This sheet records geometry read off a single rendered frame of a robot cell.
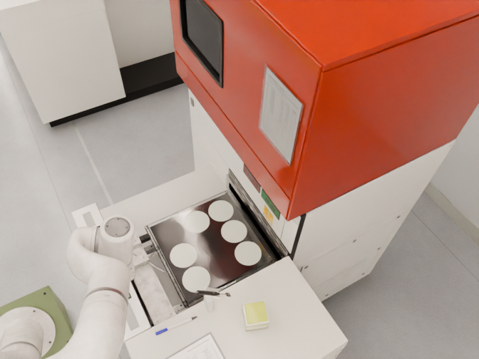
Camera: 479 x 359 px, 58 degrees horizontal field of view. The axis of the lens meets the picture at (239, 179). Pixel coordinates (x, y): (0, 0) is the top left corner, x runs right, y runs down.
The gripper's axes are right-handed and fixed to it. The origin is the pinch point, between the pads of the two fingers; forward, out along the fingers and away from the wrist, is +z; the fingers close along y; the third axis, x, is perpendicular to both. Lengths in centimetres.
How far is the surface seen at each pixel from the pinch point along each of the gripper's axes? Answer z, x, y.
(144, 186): 101, -115, -62
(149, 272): 20.4, -11.8, -17.0
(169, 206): 22, -39, -37
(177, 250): 15.9, -14.1, -28.7
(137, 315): 14.6, 4.4, -5.6
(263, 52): -70, -11, -40
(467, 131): 7, -18, -213
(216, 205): 11, -25, -51
